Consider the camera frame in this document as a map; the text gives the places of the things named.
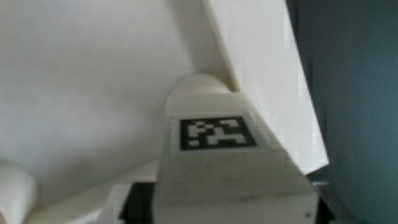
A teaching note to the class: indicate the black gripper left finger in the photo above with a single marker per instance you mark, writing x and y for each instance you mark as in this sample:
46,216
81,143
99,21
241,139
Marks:
126,209

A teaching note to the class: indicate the white square tabletop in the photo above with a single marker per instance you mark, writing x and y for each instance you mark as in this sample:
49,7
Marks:
94,56

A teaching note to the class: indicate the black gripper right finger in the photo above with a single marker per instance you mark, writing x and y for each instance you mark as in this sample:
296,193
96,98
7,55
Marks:
332,211

